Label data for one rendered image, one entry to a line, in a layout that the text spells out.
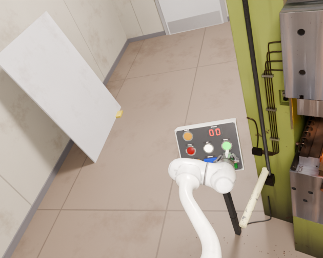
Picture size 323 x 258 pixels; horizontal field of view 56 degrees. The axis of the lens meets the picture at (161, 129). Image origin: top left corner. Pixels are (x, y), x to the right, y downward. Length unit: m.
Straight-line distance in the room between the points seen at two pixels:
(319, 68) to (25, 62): 2.77
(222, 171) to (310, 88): 0.51
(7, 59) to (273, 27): 2.51
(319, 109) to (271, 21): 0.43
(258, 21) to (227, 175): 0.69
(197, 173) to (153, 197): 1.75
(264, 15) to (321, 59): 0.31
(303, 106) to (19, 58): 2.70
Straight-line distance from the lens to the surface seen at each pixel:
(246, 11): 1.44
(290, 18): 1.26
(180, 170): 1.30
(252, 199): 1.99
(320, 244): 2.32
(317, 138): 1.80
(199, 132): 1.67
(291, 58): 1.35
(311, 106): 1.48
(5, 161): 3.41
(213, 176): 1.28
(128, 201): 3.10
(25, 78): 3.33
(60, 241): 3.24
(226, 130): 1.65
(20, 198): 3.55
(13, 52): 3.37
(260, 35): 1.50
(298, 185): 1.83
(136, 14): 5.88
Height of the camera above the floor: 2.29
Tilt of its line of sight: 39 degrees down
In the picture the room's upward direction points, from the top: 24 degrees counter-clockwise
